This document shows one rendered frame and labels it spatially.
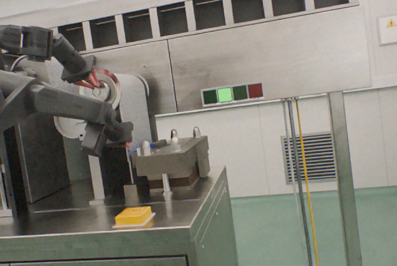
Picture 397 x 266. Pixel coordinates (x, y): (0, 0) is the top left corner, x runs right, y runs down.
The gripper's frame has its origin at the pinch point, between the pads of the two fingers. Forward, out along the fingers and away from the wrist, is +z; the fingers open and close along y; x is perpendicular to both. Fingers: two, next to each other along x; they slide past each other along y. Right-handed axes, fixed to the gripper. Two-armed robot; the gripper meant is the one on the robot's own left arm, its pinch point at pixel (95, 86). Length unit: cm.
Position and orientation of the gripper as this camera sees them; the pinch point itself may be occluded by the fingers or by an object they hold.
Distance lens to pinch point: 111.5
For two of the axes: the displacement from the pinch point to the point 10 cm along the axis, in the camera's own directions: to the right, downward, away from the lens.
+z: 3.3, 5.4, 7.8
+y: 9.4, -2.2, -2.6
